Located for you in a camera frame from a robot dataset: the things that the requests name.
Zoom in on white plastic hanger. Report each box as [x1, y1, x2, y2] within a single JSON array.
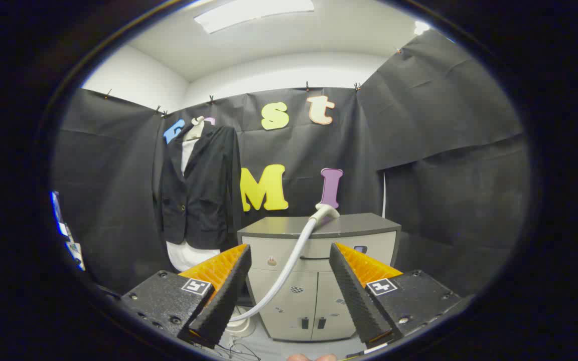
[[184, 116, 206, 142]]

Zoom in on white garment steamer head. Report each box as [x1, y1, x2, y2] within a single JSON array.
[[311, 203, 341, 224]]

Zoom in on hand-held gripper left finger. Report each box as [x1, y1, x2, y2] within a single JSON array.
[[121, 244, 252, 349]]

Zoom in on ceiling light panel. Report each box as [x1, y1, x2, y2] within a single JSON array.
[[194, 0, 315, 34]]

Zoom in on black floor cables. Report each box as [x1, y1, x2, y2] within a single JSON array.
[[213, 340, 262, 361]]

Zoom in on black blazer jacket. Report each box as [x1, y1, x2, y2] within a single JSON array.
[[155, 124, 243, 250]]

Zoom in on white garment steamer base stand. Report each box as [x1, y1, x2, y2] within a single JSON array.
[[226, 317, 257, 338]]

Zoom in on white shirt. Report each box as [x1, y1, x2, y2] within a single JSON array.
[[166, 125, 222, 272]]

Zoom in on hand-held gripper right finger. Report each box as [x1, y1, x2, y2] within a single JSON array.
[[329, 243, 475, 349]]

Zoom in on grey cabinet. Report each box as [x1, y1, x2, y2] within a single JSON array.
[[237, 213, 402, 342]]

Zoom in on black backdrop cloth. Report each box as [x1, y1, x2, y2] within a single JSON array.
[[51, 30, 530, 301]]

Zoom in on blue white printed sheets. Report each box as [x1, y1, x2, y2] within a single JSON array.
[[51, 191, 87, 272]]

